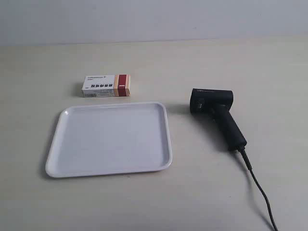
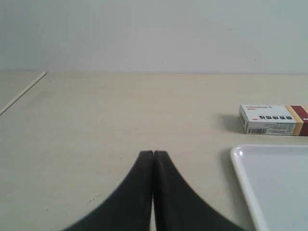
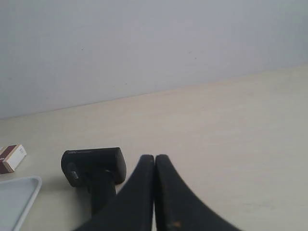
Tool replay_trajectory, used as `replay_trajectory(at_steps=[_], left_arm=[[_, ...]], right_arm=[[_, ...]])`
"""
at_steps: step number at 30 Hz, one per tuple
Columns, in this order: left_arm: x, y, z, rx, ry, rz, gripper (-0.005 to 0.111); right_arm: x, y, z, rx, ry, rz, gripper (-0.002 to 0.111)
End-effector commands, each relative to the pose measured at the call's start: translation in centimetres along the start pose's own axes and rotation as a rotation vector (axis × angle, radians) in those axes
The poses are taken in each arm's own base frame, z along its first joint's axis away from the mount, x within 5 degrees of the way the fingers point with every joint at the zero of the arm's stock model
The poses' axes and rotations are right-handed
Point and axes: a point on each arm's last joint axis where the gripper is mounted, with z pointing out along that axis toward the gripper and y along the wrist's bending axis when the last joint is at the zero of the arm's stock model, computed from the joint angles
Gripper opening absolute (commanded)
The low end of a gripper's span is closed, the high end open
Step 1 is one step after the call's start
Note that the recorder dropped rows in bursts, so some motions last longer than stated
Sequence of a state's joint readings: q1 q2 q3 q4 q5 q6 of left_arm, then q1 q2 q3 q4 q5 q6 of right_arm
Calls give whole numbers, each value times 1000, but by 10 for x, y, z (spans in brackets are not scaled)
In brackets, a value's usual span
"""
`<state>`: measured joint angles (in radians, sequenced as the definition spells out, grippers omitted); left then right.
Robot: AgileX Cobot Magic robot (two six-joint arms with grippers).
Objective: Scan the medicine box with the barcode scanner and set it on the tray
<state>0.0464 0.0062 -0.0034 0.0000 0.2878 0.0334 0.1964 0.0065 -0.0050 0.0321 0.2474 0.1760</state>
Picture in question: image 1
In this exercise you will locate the black handheld barcode scanner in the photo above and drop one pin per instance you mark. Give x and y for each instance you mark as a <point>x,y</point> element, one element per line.
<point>217,104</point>

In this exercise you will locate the white plastic tray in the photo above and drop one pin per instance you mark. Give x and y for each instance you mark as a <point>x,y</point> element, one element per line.
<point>107,139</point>

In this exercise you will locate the white red medicine box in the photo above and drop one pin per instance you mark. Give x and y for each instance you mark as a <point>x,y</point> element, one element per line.
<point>106,86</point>

